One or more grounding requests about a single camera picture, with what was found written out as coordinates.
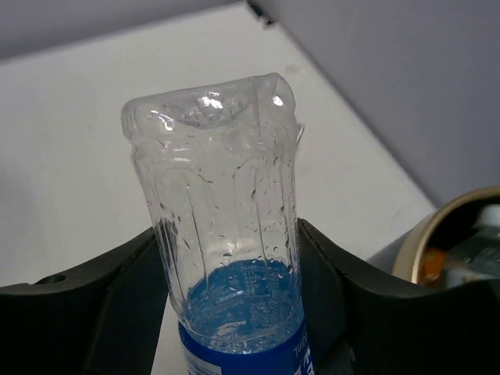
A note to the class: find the clear bottle blue wrap label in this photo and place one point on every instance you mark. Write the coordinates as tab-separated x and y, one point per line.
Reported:
217	166

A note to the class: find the dark blue gold-rimmed bin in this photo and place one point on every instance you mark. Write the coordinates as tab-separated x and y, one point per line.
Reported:
443	229

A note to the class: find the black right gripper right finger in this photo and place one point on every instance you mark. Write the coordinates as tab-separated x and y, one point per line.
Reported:
362	320

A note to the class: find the small bottle green-blue label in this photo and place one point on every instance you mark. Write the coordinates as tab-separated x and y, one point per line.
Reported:
477	257

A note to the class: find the orange plastic bottle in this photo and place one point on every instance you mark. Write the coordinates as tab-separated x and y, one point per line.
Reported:
431	266

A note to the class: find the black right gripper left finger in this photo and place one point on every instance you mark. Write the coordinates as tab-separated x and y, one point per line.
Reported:
101	317

